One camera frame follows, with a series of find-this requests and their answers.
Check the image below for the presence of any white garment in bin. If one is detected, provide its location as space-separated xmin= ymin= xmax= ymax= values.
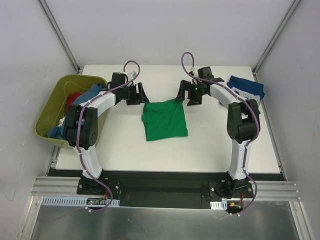
xmin=58 ymin=117 xmax=65 ymax=127

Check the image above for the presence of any green t shirt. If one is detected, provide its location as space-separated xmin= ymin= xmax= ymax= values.
xmin=141 ymin=99 xmax=188 ymax=142

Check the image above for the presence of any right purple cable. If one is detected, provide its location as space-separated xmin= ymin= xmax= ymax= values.
xmin=180 ymin=51 xmax=261 ymax=221

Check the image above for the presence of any left frame post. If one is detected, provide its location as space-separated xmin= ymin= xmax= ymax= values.
xmin=37 ymin=0 xmax=81 ymax=74

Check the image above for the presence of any right slotted cable duct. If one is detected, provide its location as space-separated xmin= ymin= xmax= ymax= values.
xmin=210 ymin=200 xmax=228 ymax=211

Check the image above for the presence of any olive green plastic bin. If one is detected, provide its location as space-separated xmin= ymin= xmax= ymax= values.
xmin=34 ymin=74 xmax=107 ymax=149

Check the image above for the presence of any slotted cable duct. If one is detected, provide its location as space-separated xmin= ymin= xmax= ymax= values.
xmin=210 ymin=200 xmax=228 ymax=211
xmin=42 ymin=196 xmax=120 ymax=208

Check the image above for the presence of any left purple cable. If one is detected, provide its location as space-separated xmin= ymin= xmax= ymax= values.
xmin=46 ymin=60 xmax=141 ymax=221

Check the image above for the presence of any aluminium extrusion rail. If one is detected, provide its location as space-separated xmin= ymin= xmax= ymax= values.
xmin=31 ymin=176 xmax=302 ymax=202

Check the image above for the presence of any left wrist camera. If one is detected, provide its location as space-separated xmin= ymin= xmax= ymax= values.
xmin=125 ymin=71 xmax=137 ymax=81

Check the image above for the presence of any purple cable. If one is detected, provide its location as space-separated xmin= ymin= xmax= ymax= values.
xmin=46 ymin=60 xmax=141 ymax=221
xmin=180 ymin=51 xmax=261 ymax=221

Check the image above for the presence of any frame post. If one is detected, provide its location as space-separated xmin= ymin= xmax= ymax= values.
xmin=37 ymin=0 xmax=81 ymax=74
xmin=252 ymin=0 xmax=303 ymax=76

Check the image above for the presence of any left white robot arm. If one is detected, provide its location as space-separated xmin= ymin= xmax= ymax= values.
xmin=62 ymin=71 xmax=149 ymax=195

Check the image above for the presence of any red t shirt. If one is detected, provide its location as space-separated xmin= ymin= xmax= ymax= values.
xmin=64 ymin=92 xmax=82 ymax=115

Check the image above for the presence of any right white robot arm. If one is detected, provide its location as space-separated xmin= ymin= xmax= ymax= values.
xmin=175 ymin=66 xmax=261 ymax=198

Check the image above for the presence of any teal blue t shirt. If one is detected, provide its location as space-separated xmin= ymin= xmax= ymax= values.
xmin=46 ymin=83 xmax=102 ymax=140

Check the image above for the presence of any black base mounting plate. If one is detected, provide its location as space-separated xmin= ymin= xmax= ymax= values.
xmin=76 ymin=170 xmax=254 ymax=209

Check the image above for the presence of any folded navy printed t shirt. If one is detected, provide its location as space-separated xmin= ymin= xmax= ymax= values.
xmin=225 ymin=75 xmax=265 ymax=107

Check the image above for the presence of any left slotted cable duct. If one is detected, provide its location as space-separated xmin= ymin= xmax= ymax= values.
xmin=42 ymin=196 xmax=120 ymax=208

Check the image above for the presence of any right frame post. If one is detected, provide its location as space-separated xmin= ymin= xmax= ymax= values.
xmin=252 ymin=0 xmax=303 ymax=76

